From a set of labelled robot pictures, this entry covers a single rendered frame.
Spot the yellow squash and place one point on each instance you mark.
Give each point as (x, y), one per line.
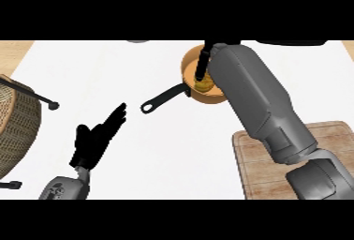
(206, 85)

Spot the wooden cutting board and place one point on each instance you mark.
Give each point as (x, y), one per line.
(263, 175)

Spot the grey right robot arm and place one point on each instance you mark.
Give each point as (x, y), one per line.
(259, 103)

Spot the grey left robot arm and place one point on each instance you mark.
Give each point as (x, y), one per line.
(64, 188)

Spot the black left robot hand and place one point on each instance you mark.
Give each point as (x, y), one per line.
(95, 142)

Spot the wicker basket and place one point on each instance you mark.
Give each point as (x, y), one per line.
(21, 131)

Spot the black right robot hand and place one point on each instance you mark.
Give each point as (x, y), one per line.
(203, 67)

